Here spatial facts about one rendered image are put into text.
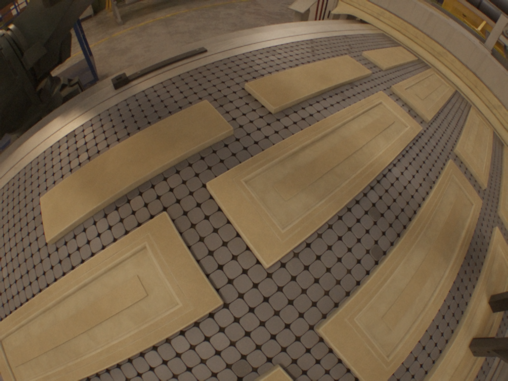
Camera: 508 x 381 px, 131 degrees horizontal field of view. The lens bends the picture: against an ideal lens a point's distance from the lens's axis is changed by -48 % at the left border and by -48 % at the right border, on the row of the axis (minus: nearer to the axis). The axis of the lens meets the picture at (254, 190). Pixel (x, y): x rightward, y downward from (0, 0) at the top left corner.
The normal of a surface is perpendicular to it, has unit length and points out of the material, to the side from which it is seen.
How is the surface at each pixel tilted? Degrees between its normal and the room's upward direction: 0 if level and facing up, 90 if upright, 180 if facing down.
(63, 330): 0
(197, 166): 0
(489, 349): 90
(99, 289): 11
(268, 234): 0
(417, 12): 90
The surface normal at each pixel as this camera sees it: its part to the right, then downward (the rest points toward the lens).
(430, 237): -0.04, -0.59
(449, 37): -0.80, 0.50
